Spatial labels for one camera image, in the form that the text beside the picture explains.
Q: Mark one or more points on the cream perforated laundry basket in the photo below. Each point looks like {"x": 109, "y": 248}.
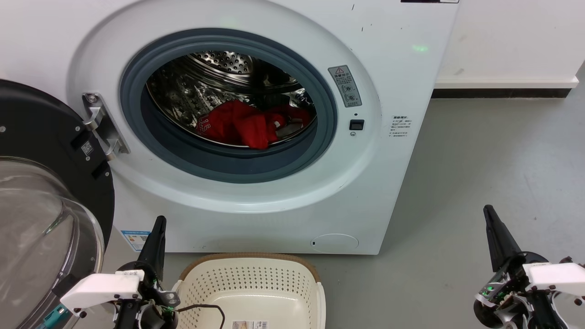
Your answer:
{"x": 256, "y": 283}

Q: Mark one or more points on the grey warning label sticker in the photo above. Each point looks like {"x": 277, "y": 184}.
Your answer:
{"x": 345, "y": 86}

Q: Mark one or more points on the white front-load washing machine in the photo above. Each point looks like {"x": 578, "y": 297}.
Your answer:
{"x": 393, "y": 183}

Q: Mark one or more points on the stainless steel washing machine drum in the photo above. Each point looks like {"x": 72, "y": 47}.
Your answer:
{"x": 219, "y": 64}

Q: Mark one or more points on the white QR code sticker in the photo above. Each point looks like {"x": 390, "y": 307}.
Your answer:
{"x": 87, "y": 148}

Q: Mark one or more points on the teal plastic connector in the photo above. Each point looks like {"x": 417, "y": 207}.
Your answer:
{"x": 55, "y": 316}

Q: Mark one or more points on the round white filter cover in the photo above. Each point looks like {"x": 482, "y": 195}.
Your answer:
{"x": 335, "y": 243}

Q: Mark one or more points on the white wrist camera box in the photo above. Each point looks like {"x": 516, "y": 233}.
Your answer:
{"x": 100, "y": 288}
{"x": 557, "y": 276}

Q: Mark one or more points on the red garment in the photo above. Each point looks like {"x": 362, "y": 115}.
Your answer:
{"x": 242, "y": 125}

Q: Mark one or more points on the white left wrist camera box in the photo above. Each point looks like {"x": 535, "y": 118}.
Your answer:
{"x": 100, "y": 288}

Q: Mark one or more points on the barcode label sticker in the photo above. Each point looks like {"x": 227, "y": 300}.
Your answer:
{"x": 249, "y": 325}

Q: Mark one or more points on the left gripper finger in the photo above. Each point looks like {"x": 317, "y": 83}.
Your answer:
{"x": 162, "y": 246}
{"x": 151, "y": 251}

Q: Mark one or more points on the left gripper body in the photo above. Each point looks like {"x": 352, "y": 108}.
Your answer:
{"x": 151, "y": 310}

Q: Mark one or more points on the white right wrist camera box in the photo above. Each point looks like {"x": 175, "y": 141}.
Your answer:
{"x": 557, "y": 276}

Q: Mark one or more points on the white text sticker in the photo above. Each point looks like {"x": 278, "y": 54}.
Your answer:
{"x": 400, "y": 126}

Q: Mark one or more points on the silver door hinge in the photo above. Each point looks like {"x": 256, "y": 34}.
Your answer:
{"x": 104, "y": 128}

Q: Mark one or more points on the black round washer door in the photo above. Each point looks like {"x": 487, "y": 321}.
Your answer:
{"x": 41, "y": 132}

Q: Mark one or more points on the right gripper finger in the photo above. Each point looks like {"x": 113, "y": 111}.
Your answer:
{"x": 505, "y": 244}
{"x": 492, "y": 246}

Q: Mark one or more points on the black door latch socket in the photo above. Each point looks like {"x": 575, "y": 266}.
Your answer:
{"x": 357, "y": 124}

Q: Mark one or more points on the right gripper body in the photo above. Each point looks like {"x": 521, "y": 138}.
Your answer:
{"x": 512, "y": 297}

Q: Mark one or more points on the blue energy label sticker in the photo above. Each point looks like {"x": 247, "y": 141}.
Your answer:
{"x": 135, "y": 241}

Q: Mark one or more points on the white and black baseboard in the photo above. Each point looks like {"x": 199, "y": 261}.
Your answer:
{"x": 502, "y": 87}

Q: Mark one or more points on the grey rubber door gasket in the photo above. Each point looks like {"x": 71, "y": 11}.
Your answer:
{"x": 228, "y": 167}

